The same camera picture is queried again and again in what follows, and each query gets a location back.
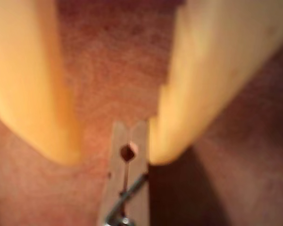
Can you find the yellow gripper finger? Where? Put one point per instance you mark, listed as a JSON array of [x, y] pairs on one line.
[[214, 70], [26, 82]]

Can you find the wooden clothespin with metal spring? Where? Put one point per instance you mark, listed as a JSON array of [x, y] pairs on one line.
[[114, 188]]

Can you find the round brown wooden bowl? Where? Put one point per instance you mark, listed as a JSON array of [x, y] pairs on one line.
[[120, 70]]

